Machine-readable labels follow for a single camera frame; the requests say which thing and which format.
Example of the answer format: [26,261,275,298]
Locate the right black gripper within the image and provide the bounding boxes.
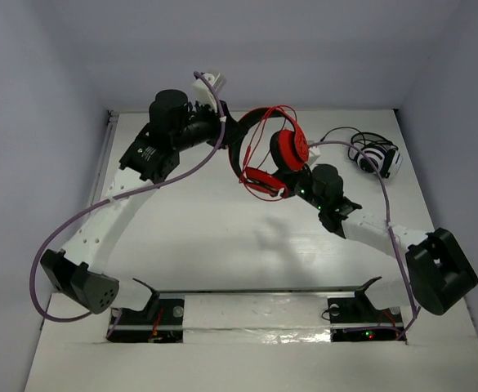
[258,159,326,212]

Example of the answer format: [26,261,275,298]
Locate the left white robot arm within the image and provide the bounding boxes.
[29,81,238,322]

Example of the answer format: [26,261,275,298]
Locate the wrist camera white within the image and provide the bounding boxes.
[306,146,320,167]
[192,70,227,105]

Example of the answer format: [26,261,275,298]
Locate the white black headphones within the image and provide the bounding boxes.
[347,132,403,180]

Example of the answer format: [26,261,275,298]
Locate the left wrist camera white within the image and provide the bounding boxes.
[192,70,227,105]

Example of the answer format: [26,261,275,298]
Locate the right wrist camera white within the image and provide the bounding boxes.
[306,146,320,167]

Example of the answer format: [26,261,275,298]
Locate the red headphones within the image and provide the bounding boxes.
[228,105,310,199]

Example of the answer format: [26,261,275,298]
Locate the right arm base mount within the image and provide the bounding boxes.
[320,297,405,343]

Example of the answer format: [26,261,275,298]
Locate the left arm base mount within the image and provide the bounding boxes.
[106,295,185,344]

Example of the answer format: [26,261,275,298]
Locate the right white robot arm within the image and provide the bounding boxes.
[288,164,478,315]

